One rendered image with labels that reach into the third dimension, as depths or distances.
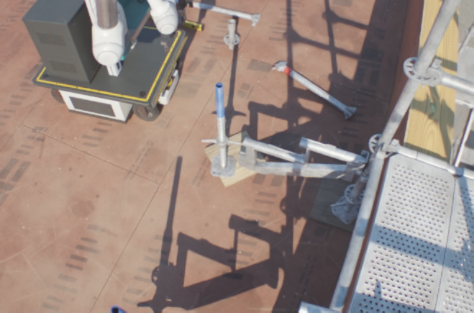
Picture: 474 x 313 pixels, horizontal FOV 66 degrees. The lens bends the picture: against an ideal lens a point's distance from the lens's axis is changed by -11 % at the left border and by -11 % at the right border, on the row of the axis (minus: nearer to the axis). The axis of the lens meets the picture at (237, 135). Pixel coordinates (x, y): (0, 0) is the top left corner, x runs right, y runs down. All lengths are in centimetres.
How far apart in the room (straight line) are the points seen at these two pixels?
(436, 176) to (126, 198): 175
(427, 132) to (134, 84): 174
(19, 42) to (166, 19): 217
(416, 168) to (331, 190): 82
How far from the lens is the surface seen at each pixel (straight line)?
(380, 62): 333
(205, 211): 243
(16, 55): 376
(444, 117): 218
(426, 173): 186
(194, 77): 302
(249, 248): 234
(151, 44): 285
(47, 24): 248
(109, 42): 198
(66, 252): 253
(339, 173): 212
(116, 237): 246
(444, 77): 152
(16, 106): 331
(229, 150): 260
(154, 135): 274
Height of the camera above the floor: 222
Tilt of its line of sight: 56 degrees down
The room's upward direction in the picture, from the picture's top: straight up
